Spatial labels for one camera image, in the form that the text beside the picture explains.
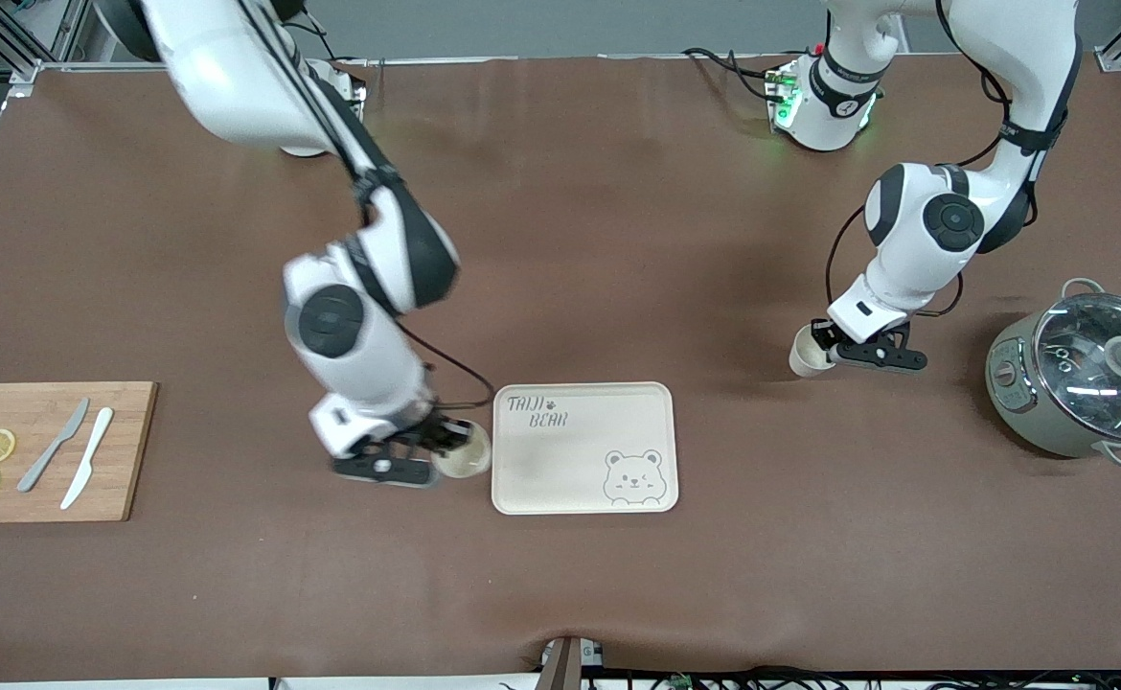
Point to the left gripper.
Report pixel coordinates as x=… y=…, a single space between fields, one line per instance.
x=823 y=336

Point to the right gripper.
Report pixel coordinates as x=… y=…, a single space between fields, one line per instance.
x=435 y=436

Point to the white IKEA cup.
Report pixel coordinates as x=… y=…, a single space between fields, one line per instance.
x=465 y=455
x=808 y=356

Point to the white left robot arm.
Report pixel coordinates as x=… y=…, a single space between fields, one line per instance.
x=1040 y=57

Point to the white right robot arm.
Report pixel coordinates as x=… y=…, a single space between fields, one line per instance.
x=235 y=77

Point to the cream bear print tray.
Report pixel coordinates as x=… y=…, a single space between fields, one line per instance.
x=570 y=460

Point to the grey-green electric cooking pot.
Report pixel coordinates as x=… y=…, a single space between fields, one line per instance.
x=1020 y=393

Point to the glass pot lid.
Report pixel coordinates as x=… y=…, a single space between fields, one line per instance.
x=1097 y=355

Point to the bamboo cutting board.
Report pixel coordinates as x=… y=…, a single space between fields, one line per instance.
x=120 y=450

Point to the white plastic knife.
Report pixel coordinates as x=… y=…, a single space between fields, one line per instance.
x=89 y=455

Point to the grey plastic knife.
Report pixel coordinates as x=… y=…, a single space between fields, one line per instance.
x=53 y=448

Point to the table edge camera mount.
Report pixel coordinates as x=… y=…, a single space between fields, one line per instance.
x=565 y=663

